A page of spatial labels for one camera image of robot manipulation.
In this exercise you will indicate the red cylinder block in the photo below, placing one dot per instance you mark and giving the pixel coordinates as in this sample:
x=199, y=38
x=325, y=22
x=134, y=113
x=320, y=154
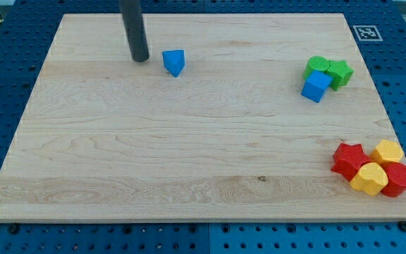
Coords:
x=396, y=173

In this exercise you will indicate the green cylinder block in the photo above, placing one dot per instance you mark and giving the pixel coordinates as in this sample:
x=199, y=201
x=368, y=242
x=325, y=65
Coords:
x=315, y=63

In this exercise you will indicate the white fiducial marker tag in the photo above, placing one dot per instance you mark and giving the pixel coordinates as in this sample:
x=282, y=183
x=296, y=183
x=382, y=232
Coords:
x=367, y=33

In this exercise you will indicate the yellow hexagon block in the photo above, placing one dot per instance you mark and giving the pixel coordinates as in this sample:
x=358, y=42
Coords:
x=387, y=151

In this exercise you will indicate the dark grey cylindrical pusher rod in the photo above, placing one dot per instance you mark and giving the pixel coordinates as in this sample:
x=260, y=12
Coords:
x=131, y=12

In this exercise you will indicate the yellow heart block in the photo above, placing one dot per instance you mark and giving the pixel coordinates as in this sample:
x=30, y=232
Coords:
x=370, y=179

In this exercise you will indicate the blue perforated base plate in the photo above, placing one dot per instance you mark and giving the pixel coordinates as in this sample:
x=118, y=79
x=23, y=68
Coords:
x=25, y=37

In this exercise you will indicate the blue cube block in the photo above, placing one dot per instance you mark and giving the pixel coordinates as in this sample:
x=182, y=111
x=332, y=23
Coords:
x=315, y=86

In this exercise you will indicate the wooden board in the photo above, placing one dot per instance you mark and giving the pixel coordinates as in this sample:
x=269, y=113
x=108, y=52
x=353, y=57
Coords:
x=104, y=139

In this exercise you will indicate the red star block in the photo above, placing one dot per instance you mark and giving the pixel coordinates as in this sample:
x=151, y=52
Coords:
x=348, y=159

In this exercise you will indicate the green star block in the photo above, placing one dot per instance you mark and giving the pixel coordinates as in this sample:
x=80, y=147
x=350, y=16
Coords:
x=340, y=72

